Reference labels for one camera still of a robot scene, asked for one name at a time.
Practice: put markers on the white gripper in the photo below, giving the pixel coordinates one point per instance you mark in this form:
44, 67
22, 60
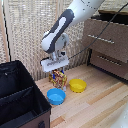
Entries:
55, 63

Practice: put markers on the granola snack bag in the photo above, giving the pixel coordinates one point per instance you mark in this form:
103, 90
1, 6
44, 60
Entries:
58, 80

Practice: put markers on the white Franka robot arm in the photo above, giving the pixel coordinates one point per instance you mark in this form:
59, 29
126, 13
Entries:
63, 23

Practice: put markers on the dark wooden drawer cabinet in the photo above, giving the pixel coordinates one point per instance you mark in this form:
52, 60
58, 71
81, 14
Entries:
89, 58

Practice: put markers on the yellow plastic bowl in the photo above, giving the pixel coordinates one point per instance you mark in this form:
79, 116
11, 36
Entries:
77, 85

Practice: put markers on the blue plastic bowl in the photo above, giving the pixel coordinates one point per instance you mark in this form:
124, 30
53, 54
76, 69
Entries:
56, 97

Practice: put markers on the black fabric storage box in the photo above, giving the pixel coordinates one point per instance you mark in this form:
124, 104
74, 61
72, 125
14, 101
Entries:
20, 96

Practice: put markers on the beige woven folding screen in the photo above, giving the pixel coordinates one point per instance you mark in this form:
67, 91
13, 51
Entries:
23, 33

